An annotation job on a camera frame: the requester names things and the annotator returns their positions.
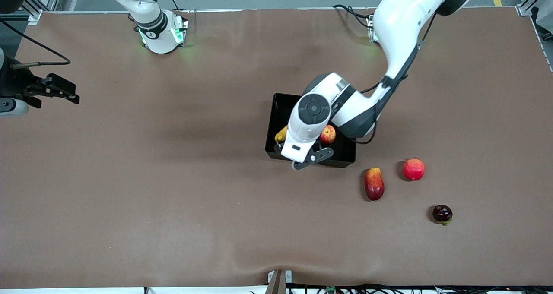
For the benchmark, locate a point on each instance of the yellow banana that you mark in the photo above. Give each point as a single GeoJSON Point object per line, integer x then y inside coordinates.
{"type": "Point", "coordinates": [281, 135]}

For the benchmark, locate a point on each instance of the red yellow mango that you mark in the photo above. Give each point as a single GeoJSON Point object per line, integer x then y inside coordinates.
{"type": "Point", "coordinates": [374, 184]}

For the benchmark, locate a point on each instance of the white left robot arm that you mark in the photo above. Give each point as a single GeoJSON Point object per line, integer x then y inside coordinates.
{"type": "Point", "coordinates": [402, 26]}

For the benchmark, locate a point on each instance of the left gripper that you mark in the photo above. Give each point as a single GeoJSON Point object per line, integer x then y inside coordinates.
{"type": "Point", "coordinates": [277, 148]}

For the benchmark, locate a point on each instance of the black plastic box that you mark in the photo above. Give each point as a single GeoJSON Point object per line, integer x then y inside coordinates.
{"type": "Point", "coordinates": [278, 108]}

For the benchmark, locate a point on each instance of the brown table cover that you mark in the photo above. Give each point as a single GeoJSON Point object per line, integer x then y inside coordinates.
{"type": "Point", "coordinates": [173, 220]}

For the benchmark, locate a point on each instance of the dark purple mangosteen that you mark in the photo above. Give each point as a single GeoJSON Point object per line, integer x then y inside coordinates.
{"type": "Point", "coordinates": [442, 213]}

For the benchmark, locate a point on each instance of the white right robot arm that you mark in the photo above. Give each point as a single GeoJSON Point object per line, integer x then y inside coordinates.
{"type": "Point", "coordinates": [151, 30]}

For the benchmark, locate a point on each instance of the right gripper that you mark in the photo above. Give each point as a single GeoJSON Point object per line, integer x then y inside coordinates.
{"type": "Point", "coordinates": [14, 83]}

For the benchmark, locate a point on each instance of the red round apple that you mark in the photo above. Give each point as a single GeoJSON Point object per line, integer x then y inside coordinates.
{"type": "Point", "coordinates": [414, 169]}

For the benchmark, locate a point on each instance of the metal mount bracket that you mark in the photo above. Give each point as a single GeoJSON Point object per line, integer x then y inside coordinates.
{"type": "Point", "coordinates": [278, 281]}

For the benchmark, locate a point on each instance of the red yellow striped apple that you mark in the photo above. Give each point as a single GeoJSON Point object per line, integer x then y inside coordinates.
{"type": "Point", "coordinates": [328, 135]}

